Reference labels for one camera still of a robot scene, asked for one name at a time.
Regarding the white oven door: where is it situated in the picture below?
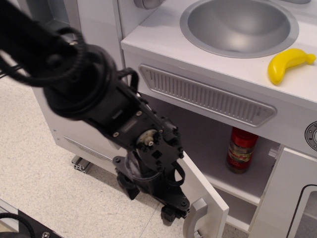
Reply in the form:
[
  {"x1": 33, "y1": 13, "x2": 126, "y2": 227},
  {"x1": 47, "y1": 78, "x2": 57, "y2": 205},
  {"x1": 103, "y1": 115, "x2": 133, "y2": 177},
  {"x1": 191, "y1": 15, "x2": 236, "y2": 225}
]
[{"x1": 287, "y1": 185, "x2": 317, "y2": 238}]

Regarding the yellow toy banana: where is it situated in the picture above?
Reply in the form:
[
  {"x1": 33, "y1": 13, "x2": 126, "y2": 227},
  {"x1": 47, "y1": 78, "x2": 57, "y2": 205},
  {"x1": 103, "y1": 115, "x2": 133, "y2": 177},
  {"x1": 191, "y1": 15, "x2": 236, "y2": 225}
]
[{"x1": 267, "y1": 48, "x2": 317, "y2": 85}]

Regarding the red spice jar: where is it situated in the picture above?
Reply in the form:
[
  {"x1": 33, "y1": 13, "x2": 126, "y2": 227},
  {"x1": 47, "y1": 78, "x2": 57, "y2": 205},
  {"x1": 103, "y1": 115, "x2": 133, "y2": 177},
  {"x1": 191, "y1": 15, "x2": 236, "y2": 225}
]
[{"x1": 226, "y1": 127, "x2": 259, "y2": 174}]

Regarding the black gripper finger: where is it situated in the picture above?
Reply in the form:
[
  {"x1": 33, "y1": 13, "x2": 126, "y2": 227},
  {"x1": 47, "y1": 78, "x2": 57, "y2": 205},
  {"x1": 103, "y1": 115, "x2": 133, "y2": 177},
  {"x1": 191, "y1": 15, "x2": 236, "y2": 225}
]
[
  {"x1": 117, "y1": 172, "x2": 139, "y2": 200},
  {"x1": 160, "y1": 205, "x2": 189, "y2": 226}
]

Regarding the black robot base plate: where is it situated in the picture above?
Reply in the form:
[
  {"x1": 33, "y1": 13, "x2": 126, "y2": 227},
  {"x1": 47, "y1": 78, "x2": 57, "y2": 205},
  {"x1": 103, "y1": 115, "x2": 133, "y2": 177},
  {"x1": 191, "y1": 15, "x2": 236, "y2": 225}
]
[{"x1": 0, "y1": 212, "x2": 62, "y2": 238}]

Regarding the grey door handle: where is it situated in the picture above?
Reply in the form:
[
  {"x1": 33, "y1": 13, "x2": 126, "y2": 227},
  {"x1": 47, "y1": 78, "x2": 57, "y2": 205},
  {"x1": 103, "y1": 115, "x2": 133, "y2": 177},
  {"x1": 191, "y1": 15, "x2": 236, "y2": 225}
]
[{"x1": 183, "y1": 198, "x2": 208, "y2": 238}]

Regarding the round oven dial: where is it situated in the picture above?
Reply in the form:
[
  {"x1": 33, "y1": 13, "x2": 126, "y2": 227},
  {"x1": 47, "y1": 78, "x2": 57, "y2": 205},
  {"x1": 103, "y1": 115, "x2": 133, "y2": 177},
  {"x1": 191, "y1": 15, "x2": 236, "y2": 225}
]
[{"x1": 305, "y1": 121, "x2": 317, "y2": 151}]

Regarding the black braided cable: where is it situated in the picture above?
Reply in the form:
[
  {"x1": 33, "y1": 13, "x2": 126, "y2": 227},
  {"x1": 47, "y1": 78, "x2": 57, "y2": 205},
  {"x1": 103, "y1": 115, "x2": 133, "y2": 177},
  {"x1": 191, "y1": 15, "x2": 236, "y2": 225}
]
[{"x1": 0, "y1": 27, "x2": 119, "y2": 89}]

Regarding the grey vent grille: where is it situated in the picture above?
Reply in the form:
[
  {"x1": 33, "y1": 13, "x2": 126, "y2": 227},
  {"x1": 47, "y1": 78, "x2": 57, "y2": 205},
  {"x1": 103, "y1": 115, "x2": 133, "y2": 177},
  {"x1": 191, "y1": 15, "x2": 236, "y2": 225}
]
[{"x1": 139, "y1": 64, "x2": 277, "y2": 127}]

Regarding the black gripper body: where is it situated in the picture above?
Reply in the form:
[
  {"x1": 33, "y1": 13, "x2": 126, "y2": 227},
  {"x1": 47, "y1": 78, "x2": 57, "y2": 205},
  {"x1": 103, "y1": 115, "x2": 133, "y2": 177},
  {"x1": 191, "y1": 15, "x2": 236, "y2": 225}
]
[{"x1": 113, "y1": 152, "x2": 190, "y2": 211}]

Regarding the silver round sink bowl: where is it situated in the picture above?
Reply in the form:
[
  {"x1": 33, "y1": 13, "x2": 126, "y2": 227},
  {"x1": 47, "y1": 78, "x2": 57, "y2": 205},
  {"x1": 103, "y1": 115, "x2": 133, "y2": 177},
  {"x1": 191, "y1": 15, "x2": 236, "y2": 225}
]
[{"x1": 180, "y1": 0, "x2": 299, "y2": 59}]

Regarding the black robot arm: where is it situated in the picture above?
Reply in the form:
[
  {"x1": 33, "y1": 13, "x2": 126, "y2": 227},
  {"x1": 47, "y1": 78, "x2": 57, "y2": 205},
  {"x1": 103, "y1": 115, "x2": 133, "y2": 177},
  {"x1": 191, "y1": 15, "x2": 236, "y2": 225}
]
[{"x1": 0, "y1": 0, "x2": 190, "y2": 226}]

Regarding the white toy kitchen cabinet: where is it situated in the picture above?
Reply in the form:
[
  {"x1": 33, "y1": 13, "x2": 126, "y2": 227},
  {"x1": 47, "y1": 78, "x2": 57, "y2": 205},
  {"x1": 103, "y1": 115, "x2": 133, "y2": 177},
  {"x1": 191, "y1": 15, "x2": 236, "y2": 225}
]
[{"x1": 19, "y1": 0, "x2": 317, "y2": 238}]

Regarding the aluminium extrusion frame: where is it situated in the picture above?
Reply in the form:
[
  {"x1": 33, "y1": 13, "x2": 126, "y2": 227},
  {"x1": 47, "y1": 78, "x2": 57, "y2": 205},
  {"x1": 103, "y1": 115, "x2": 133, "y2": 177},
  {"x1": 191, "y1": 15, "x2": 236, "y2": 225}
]
[{"x1": 71, "y1": 155, "x2": 93, "y2": 174}]

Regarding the white cabinet door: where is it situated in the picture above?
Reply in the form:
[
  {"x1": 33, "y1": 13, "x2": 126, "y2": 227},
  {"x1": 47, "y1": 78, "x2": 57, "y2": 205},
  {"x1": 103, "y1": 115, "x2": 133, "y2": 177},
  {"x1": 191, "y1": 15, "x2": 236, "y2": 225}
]
[{"x1": 177, "y1": 152, "x2": 229, "y2": 238}]

